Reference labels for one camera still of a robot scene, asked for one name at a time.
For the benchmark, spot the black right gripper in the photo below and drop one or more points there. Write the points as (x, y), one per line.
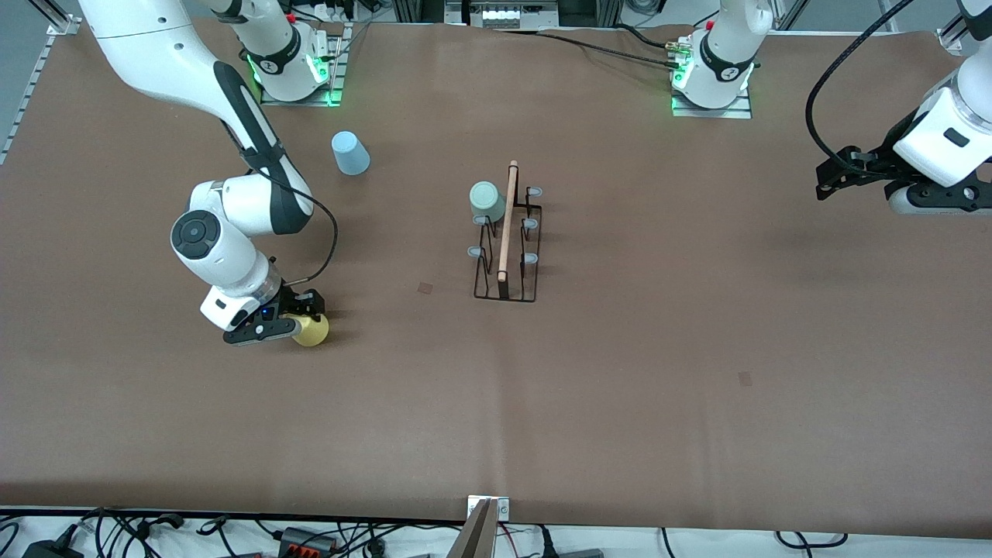
(292, 299)

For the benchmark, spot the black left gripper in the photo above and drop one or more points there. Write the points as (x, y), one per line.
(878, 163)

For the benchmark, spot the yellow plastic cup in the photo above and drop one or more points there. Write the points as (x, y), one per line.
(314, 332)

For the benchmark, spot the pale green plastic cup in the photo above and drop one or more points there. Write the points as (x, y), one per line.
(487, 200)

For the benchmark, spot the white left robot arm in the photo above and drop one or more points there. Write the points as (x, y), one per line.
(949, 132)

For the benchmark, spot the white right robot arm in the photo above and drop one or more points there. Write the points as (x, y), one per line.
(155, 46)

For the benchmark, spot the light blue plastic cup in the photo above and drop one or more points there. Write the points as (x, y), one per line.
(351, 153)

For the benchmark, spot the black orange connector block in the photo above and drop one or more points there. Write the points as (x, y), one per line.
(306, 540)

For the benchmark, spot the brown table cover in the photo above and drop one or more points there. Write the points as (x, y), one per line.
(620, 387)

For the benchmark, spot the white power strip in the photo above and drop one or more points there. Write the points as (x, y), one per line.
(504, 15)

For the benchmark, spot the black power adapter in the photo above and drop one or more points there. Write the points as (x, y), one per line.
(46, 550)

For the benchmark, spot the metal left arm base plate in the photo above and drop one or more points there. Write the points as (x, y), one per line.
(713, 113)

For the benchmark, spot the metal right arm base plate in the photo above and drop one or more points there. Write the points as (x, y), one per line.
(336, 70)

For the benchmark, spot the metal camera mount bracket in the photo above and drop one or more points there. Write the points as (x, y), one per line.
(477, 535)

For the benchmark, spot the dark aluminium frame post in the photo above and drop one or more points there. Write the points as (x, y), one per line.
(609, 12)
(418, 9)

